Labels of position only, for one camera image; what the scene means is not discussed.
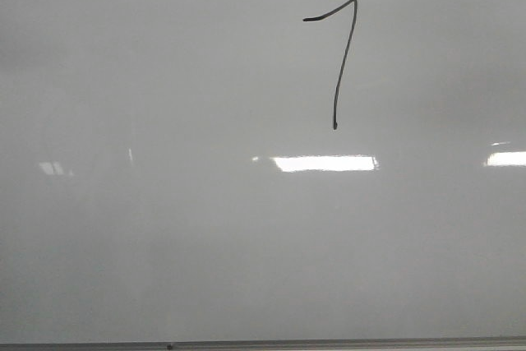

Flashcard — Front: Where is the white whiteboard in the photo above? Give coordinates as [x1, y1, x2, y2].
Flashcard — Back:
[1, 0, 525, 343]

